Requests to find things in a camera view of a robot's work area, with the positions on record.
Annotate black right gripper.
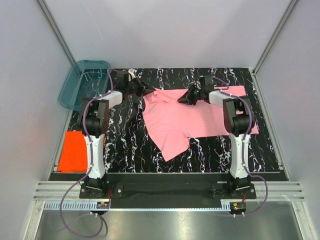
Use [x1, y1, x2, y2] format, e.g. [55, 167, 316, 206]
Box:
[177, 84, 204, 106]

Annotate folded orange t shirt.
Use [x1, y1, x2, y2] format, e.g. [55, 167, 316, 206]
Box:
[57, 131, 88, 174]

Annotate aluminium rail crossbar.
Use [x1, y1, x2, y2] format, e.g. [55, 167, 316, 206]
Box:
[33, 181, 305, 202]

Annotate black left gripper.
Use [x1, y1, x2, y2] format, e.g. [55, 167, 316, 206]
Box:
[125, 76, 155, 98]

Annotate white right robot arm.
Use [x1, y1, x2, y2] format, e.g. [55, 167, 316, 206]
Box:
[177, 84, 255, 199]

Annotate left aluminium frame post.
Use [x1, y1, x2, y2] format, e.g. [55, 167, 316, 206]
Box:
[36, 0, 76, 65]

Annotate white slotted cable duct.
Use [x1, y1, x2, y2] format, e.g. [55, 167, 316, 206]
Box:
[43, 201, 247, 210]

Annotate aluminium frame post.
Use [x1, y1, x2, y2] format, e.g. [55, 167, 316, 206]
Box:
[36, 0, 76, 65]
[252, 0, 300, 75]

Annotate pink t shirt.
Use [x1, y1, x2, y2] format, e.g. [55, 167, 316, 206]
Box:
[142, 85, 260, 162]

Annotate teal plastic bin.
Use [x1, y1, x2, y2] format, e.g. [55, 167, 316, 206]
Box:
[58, 60, 111, 111]

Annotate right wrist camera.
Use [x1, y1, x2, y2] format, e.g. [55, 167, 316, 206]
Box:
[199, 75, 215, 93]

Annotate right aluminium frame post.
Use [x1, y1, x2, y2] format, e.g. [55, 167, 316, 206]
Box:
[252, 0, 300, 75]

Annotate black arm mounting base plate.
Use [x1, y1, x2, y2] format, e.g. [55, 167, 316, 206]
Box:
[48, 171, 288, 210]

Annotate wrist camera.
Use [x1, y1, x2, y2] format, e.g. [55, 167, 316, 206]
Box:
[199, 75, 215, 93]
[128, 68, 137, 82]

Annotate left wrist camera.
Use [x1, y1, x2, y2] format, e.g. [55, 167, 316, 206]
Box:
[128, 68, 137, 82]

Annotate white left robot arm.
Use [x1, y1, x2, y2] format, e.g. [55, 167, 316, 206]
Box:
[78, 68, 155, 198]

